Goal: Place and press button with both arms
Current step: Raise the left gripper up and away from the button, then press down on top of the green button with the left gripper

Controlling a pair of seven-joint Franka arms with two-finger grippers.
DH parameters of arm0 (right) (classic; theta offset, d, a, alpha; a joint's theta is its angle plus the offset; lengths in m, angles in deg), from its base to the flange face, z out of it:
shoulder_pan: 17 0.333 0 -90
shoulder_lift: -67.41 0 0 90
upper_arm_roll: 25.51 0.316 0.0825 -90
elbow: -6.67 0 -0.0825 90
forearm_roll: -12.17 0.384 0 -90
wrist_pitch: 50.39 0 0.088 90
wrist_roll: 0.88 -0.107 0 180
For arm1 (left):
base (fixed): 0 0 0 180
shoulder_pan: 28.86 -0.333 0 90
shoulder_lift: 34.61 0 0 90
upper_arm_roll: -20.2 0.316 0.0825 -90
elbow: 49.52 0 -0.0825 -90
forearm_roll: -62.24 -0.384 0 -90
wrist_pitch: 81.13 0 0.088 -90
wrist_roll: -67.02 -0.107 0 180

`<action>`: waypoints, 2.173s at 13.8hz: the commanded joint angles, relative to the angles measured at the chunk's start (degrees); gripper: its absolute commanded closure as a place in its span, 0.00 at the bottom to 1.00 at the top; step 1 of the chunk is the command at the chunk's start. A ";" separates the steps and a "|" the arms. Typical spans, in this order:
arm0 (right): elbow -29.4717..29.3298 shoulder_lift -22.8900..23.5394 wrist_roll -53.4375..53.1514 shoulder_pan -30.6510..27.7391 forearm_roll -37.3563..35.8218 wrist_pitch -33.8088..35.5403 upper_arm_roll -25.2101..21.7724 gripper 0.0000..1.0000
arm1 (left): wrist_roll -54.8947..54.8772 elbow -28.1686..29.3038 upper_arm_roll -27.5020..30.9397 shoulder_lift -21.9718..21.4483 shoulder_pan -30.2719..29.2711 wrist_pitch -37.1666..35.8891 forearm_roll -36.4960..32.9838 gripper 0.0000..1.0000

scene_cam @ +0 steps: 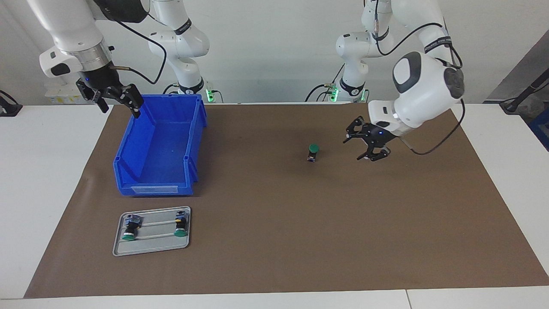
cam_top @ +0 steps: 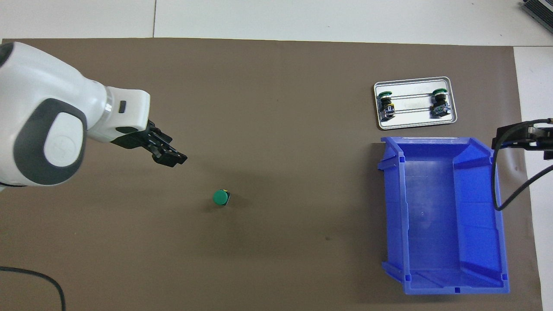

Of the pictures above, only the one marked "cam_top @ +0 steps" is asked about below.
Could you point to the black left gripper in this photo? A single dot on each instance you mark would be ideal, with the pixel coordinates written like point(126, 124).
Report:
point(134, 137)

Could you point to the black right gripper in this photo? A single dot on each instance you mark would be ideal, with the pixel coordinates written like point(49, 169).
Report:
point(548, 138)

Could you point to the green push button switch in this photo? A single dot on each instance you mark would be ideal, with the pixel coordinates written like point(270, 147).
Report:
point(386, 108)
point(440, 108)
point(221, 197)

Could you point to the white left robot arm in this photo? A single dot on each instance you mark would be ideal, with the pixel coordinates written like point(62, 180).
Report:
point(43, 108)

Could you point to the silver metal tray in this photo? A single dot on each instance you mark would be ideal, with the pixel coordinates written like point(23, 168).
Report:
point(412, 113)

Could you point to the blue plastic storage bin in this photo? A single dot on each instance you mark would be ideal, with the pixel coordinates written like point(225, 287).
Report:
point(432, 216)

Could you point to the grey ribbed device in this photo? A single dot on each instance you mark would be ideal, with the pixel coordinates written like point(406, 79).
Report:
point(542, 11)

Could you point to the brown table mat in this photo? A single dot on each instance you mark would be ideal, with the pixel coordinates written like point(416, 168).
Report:
point(302, 108)

